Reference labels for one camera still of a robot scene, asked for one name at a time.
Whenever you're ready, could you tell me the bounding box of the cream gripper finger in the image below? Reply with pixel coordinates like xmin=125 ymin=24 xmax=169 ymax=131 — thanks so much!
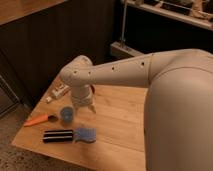
xmin=88 ymin=104 xmax=96 ymax=113

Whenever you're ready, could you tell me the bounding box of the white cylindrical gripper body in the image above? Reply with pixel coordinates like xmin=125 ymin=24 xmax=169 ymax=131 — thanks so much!
xmin=71 ymin=85 xmax=93 ymax=108

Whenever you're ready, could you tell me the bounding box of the orange pepper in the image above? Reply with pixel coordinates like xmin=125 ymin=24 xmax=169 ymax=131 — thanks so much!
xmin=24 ymin=115 xmax=58 ymax=127

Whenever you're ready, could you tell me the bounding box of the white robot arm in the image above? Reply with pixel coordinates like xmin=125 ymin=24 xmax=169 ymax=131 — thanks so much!
xmin=60 ymin=49 xmax=213 ymax=171

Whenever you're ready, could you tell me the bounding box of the blue ceramic cup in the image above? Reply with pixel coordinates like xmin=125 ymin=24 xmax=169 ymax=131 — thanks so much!
xmin=60 ymin=107 xmax=73 ymax=123

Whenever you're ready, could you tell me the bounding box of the brown red bowl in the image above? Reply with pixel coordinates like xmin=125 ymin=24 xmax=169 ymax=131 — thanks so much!
xmin=90 ymin=85 xmax=95 ymax=94

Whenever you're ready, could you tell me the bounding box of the white small box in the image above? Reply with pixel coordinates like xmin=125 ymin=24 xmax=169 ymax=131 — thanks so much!
xmin=45 ymin=84 xmax=70 ymax=104

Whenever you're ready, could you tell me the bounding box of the black striped brush block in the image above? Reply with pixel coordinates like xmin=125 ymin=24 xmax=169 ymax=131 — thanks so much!
xmin=43 ymin=130 xmax=74 ymax=143

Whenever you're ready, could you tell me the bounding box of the metal upright pole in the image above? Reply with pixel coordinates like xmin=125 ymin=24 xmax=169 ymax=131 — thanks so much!
xmin=121 ymin=0 xmax=127 ymax=48

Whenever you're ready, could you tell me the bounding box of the metal shelf rail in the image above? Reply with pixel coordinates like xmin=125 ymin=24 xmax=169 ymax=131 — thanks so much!
xmin=110 ymin=42 xmax=142 ymax=59

